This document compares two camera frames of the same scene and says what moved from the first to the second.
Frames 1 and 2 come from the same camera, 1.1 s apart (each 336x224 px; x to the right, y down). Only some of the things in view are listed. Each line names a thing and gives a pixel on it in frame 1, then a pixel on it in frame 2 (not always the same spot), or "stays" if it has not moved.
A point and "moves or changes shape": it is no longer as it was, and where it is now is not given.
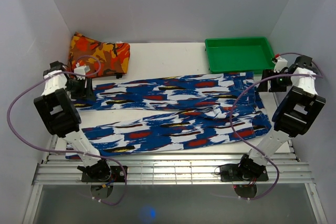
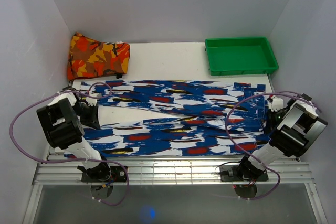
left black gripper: x=88 y=93 → x=92 y=121
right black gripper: x=267 y=73 → x=270 y=123
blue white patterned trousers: x=210 y=108 moves or changes shape
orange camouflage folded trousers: x=103 y=59 stays
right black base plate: x=232 y=173 stays
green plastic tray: x=239 y=55 stays
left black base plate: x=117 y=175 stays
